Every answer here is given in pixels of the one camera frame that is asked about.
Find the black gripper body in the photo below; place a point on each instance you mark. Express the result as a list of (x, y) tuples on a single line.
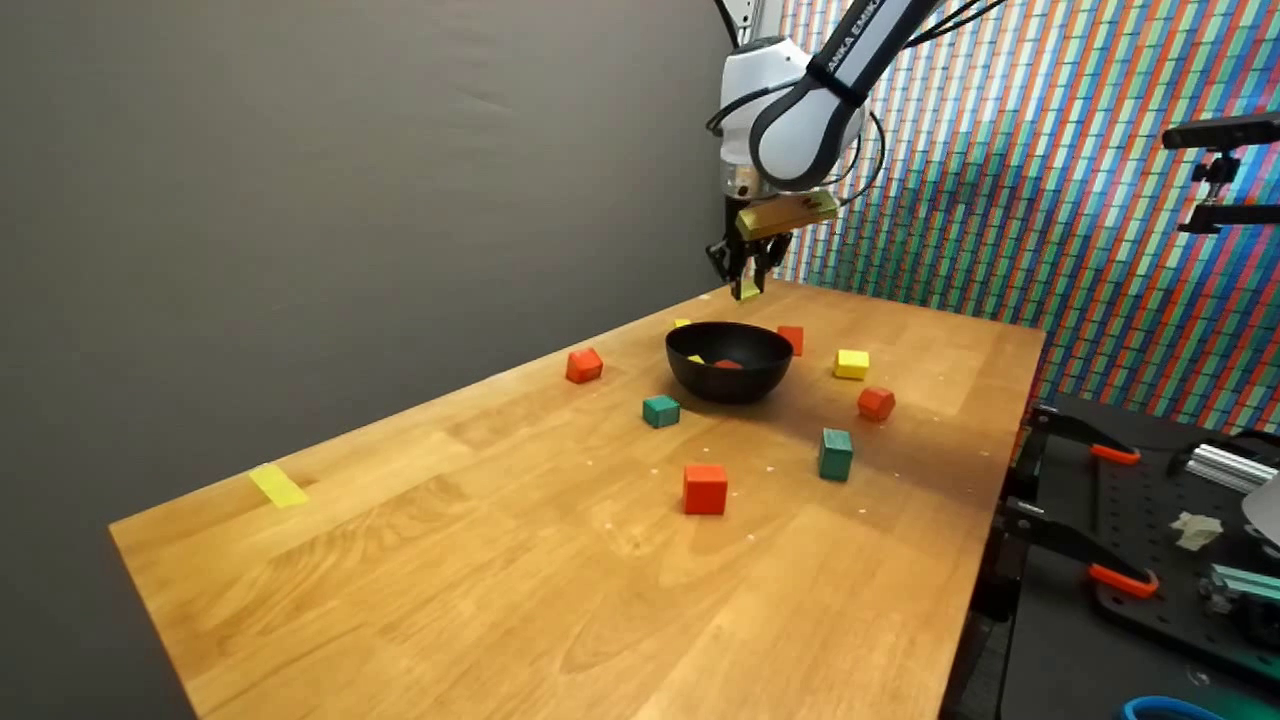
[(745, 241)]

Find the large yellow-green wooden block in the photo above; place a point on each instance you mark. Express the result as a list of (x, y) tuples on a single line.
[(748, 291)]

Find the yellow wooden block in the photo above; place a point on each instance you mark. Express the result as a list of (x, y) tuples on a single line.
[(848, 362), (681, 322)]

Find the red wooden block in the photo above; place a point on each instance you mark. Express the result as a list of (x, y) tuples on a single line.
[(795, 337), (874, 401), (704, 491), (583, 366)]

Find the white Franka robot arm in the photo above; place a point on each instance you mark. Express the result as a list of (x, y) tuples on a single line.
[(801, 115)]

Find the black bowl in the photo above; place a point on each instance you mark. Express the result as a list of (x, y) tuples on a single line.
[(730, 386)]

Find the multicoloured patterned backdrop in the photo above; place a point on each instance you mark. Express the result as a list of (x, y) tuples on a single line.
[(1132, 293)]

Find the grey fabric backdrop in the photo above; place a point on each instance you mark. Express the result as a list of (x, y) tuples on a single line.
[(264, 202)]

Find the yellow tape strip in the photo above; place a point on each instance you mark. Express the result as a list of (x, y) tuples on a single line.
[(276, 482)]

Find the silver aluminium bar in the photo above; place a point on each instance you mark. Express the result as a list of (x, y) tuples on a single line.
[(1224, 466)]

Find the white crumpled lump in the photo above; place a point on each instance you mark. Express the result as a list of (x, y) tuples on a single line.
[(1199, 531)]

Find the black perforated breadboard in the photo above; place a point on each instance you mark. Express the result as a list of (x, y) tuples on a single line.
[(1172, 625)]

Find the pale round disc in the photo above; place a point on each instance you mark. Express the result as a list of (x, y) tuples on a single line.
[(1266, 515)]

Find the beige wrist camera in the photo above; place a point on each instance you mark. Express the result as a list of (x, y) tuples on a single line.
[(784, 214)]

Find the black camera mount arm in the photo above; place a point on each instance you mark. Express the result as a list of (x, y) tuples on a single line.
[(1221, 131)]

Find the teal metal bracket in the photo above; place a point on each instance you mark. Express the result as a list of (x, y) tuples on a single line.
[(1245, 587)]

